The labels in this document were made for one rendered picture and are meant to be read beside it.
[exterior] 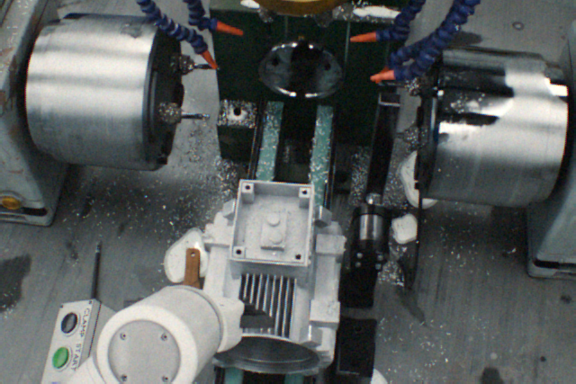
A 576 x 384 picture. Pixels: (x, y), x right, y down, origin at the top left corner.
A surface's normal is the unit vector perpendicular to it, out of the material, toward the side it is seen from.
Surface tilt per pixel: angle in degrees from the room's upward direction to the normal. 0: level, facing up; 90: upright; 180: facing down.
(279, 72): 90
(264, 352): 2
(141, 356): 30
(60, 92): 40
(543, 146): 47
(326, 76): 90
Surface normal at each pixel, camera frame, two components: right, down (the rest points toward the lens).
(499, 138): -0.08, 0.18
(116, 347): -0.15, -0.07
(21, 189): -0.11, 0.84
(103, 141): -0.11, 0.69
